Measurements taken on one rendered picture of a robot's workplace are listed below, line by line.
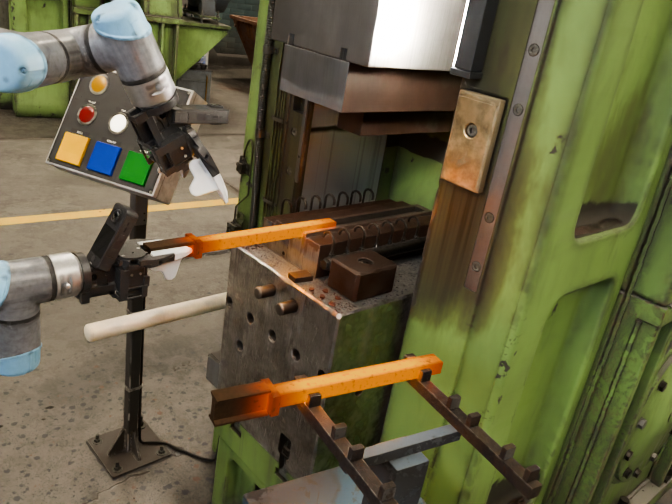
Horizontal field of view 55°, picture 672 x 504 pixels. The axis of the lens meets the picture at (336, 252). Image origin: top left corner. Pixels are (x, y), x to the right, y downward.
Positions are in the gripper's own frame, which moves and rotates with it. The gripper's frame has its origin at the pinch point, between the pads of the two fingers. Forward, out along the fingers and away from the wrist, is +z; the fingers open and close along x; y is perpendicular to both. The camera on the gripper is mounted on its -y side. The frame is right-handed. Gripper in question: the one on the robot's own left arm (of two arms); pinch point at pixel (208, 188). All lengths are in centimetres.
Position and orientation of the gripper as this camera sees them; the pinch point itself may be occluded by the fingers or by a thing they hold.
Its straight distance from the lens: 121.3
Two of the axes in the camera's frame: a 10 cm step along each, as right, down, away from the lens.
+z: 2.2, 7.3, 6.5
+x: 6.5, 3.9, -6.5
